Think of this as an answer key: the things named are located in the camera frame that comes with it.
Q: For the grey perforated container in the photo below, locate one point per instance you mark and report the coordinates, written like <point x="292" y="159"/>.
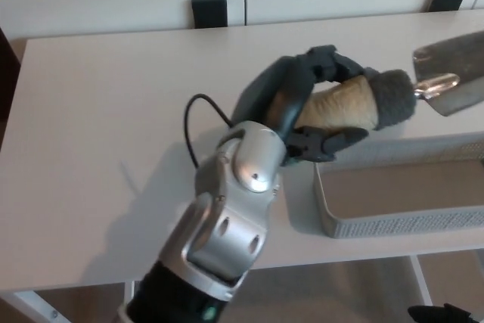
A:
<point x="397" y="224"/>

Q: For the white desk leg frame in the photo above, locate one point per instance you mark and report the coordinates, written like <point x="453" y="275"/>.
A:
<point x="422" y="281"/>
<point x="34" y="304"/>

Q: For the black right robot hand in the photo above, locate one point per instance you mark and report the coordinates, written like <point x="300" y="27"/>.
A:
<point x="442" y="315"/>

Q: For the dark brown furniture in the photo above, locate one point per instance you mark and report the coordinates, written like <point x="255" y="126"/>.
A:
<point x="7" y="84"/>

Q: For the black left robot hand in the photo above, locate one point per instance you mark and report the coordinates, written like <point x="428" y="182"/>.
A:
<point x="264" y="92"/>

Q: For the left black wall bracket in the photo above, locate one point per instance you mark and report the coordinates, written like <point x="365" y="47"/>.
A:
<point x="210" y="13"/>

